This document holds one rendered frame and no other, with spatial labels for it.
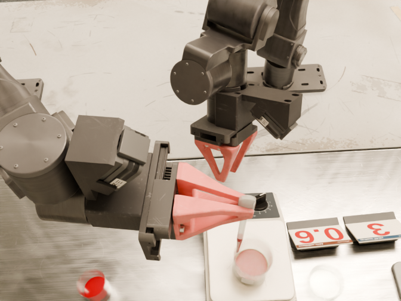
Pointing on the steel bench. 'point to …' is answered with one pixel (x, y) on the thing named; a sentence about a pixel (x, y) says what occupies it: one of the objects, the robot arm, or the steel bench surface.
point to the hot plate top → (228, 289)
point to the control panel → (271, 211)
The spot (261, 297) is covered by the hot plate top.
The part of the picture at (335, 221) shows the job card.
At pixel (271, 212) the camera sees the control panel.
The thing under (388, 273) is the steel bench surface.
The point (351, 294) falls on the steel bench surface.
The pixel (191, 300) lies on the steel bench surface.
